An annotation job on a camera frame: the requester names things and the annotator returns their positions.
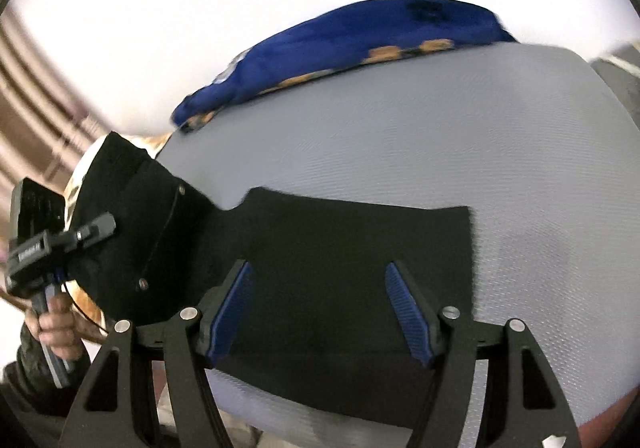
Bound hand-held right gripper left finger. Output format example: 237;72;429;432
57;259;253;448

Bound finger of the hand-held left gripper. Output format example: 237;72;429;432
72;212;117;243

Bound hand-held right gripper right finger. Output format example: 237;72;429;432
385;260;583;448

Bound black pants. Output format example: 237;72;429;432
80;130;476;429

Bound person's left forearm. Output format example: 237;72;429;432
0;323;93;421

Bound person's left hand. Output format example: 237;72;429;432
25;295;86;361

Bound pink patterned curtain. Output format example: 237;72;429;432
0;13;108;189

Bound grey mesh mat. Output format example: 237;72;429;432
155;43;640;448

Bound blue floral blanket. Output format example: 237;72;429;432
171;0;518;135

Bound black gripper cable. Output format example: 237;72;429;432
55;273;108;334

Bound grey cloth with white strap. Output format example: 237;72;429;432
590;43;640;129

